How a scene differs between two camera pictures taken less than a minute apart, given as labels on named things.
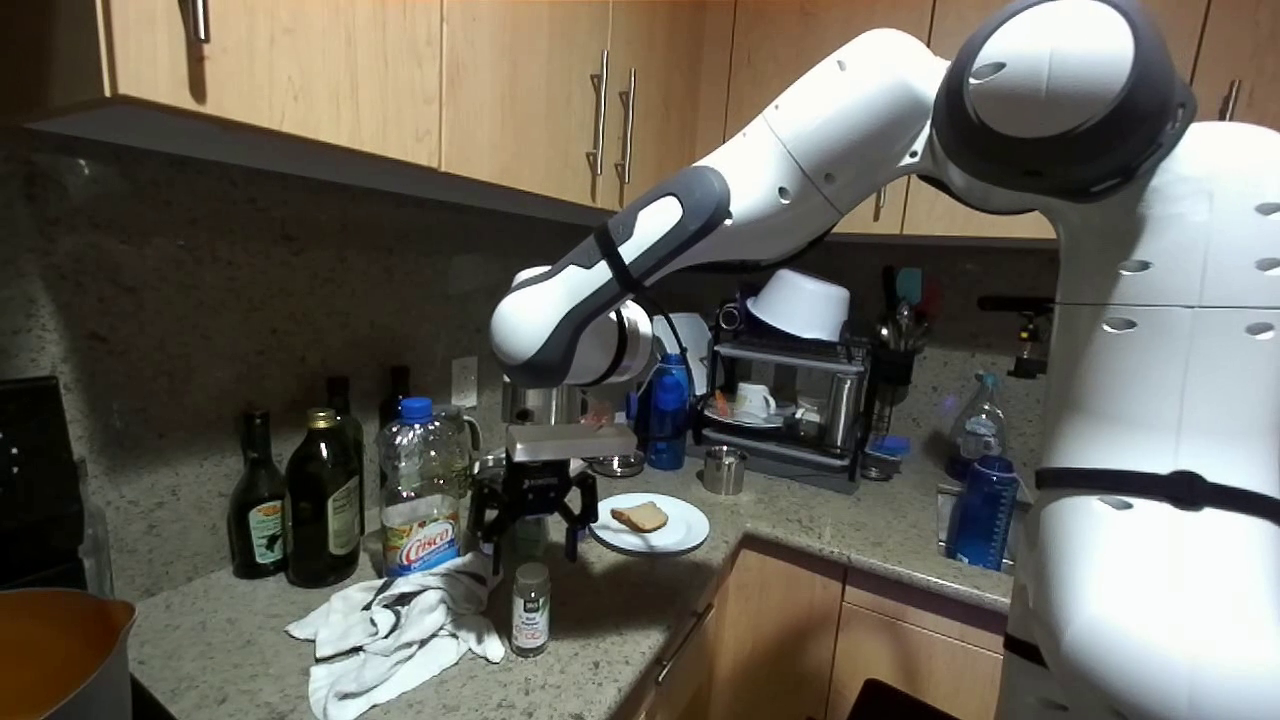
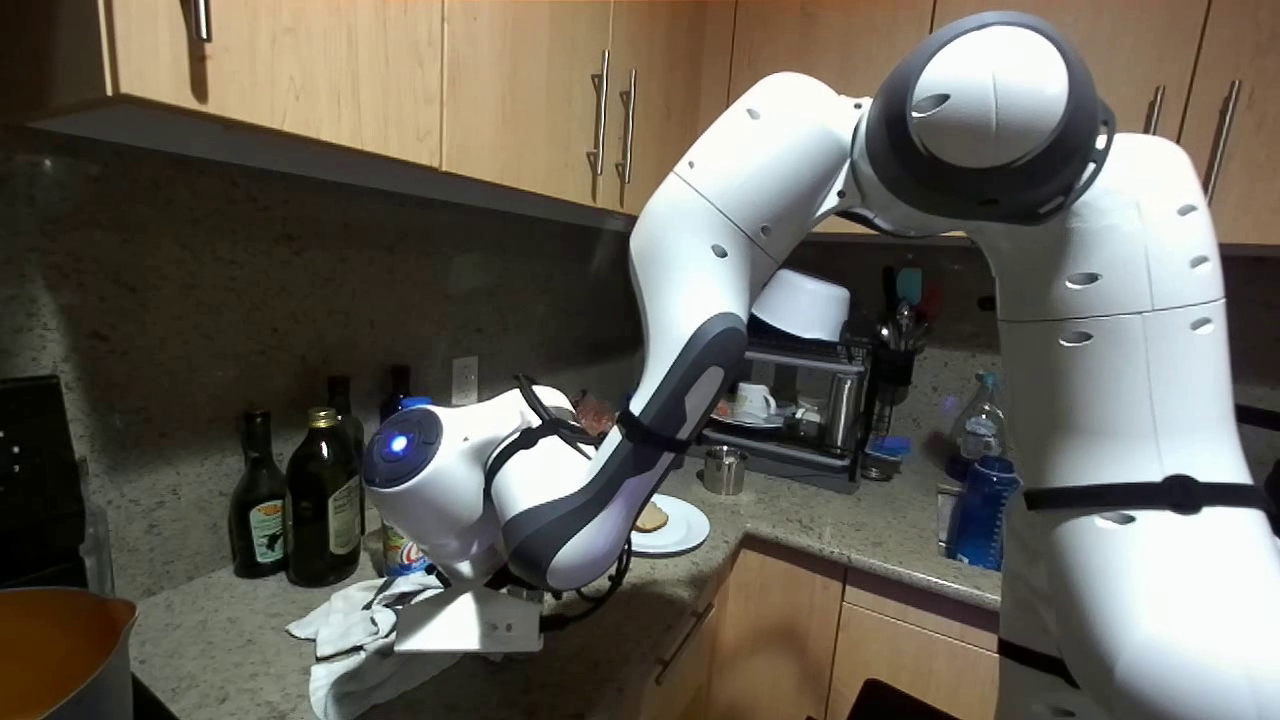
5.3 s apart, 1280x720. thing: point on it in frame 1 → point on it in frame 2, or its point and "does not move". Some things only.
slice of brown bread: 640,516 does not move
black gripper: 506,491 → 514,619
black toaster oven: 791,402 does not move
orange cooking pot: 64,652 does not move
